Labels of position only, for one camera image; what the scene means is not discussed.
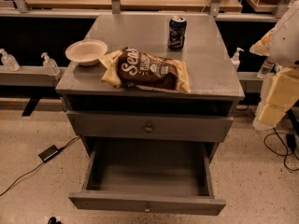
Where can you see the grey drawer cabinet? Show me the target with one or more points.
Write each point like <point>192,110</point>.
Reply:
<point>215,87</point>

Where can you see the blue pepsi can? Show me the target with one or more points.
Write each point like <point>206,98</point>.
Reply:
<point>177,29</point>

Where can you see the far left sanitizer bottle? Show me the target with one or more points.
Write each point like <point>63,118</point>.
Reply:
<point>9,61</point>

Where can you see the brown chip bag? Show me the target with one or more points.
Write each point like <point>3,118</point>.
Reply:
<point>130,67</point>

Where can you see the closed middle grey drawer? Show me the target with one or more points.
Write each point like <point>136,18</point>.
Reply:
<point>143,126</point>

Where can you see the clear water bottle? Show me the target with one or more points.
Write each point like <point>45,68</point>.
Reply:
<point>266,68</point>

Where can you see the open lower grey drawer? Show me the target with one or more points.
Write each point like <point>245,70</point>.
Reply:
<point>149,176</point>

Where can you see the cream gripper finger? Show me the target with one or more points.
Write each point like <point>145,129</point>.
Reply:
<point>267,117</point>
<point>284,92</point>

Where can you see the black power adapter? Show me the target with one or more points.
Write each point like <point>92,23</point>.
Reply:
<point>48,153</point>

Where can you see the right white pump bottle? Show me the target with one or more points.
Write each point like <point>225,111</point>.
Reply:
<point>235,59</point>

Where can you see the sanitizer bottle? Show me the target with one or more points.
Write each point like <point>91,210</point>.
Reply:
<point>50,65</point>
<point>9,61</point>

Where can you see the white paper bowl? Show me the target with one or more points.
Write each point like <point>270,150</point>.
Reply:
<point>86,52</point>

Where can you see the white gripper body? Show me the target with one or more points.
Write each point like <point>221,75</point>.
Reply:
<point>286,44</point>

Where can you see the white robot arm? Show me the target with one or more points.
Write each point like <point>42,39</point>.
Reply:
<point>286,49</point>

